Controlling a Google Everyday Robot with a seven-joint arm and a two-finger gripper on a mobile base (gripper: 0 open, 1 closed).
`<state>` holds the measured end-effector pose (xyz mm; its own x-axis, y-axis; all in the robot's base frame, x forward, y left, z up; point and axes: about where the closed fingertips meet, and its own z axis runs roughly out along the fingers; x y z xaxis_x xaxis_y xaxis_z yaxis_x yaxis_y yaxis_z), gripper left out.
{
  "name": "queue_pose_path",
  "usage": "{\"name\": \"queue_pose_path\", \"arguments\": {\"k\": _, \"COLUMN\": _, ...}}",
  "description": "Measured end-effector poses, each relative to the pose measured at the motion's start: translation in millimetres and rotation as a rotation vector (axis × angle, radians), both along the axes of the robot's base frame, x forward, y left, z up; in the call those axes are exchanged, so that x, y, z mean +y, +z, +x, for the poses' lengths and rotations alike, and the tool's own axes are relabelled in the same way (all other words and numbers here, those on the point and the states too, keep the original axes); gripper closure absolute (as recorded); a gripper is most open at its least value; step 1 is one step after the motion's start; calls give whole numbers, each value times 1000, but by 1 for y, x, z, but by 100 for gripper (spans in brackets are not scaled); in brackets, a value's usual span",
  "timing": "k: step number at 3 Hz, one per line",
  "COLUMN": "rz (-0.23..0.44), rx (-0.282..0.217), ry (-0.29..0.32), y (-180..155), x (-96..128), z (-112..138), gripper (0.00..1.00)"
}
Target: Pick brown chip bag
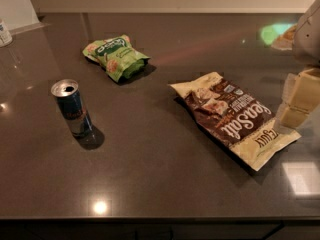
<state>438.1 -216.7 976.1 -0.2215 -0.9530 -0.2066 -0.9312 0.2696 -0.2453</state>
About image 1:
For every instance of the white bottle at left edge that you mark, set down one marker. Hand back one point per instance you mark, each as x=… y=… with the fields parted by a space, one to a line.
x=5 y=36

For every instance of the green chip bag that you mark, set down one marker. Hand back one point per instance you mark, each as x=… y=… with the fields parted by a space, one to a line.
x=116 y=56

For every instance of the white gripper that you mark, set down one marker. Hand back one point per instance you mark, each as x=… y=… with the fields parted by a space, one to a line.
x=308 y=39

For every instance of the blue silver energy drink can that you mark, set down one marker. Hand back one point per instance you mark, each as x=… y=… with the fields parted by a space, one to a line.
x=67 y=95

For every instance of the brown sea salt chip bag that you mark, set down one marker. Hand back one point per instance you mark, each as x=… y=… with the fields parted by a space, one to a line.
x=235 y=118

